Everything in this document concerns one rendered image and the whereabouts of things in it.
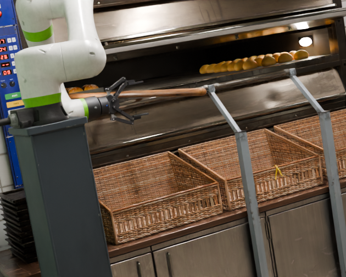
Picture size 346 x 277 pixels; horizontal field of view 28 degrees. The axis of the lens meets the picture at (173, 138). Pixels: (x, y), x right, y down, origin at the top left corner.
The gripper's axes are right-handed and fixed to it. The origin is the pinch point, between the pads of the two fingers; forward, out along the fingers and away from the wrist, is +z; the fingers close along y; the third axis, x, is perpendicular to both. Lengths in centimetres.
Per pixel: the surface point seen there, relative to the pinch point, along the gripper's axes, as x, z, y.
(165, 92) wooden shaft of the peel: 8.6, 6.8, -0.9
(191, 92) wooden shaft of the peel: 32.2, 6.8, -0.4
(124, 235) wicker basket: -8, -16, 57
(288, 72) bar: -20, 90, 2
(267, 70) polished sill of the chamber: -58, 103, 1
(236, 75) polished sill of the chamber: -58, 83, 1
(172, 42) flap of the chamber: -43, 39, -22
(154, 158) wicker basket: -55, 24, 34
